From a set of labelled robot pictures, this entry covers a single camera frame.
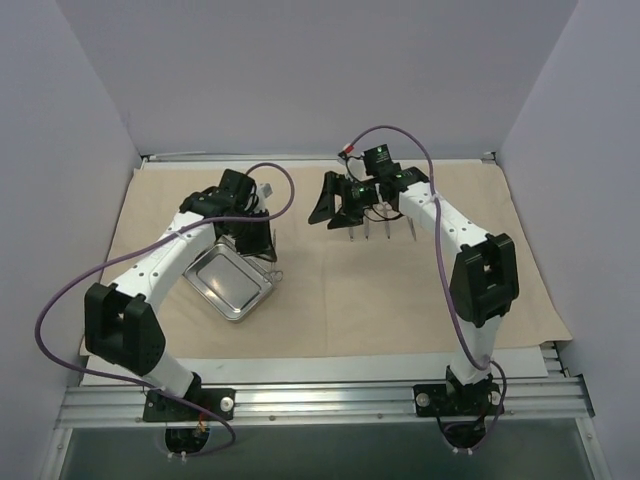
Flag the steel surgical forceps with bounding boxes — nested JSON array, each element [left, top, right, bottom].
[[407, 218, 417, 242]]

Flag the beige cloth wrap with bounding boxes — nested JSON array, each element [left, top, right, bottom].
[[79, 162, 572, 359]]

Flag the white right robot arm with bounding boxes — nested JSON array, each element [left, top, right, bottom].
[[308, 167, 519, 413]]

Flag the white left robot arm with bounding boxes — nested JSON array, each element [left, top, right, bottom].
[[84, 169, 277, 419]]

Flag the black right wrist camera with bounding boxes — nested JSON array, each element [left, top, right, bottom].
[[362, 144, 401, 177]]

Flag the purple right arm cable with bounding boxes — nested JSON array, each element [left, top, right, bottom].
[[344, 124, 507, 448]]

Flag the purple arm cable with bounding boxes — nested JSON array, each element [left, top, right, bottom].
[[33, 162, 296, 456], [344, 124, 507, 448]]

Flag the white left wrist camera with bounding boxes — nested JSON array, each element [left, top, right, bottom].
[[256, 183, 273, 201]]

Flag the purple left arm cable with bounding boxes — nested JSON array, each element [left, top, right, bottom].
[[33, 162, 296, 456]]

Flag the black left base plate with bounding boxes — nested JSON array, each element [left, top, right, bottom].
[[142, 387, 236, 423]]

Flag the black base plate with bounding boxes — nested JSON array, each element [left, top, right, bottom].
[[142, 387, 236, 423], [412, 382, 504, 418]]

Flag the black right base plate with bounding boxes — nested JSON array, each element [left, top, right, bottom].
[[412, 382, 504, 418]]

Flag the aluminium front rail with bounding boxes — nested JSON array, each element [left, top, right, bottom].
[[55, 376, 595, 429]]

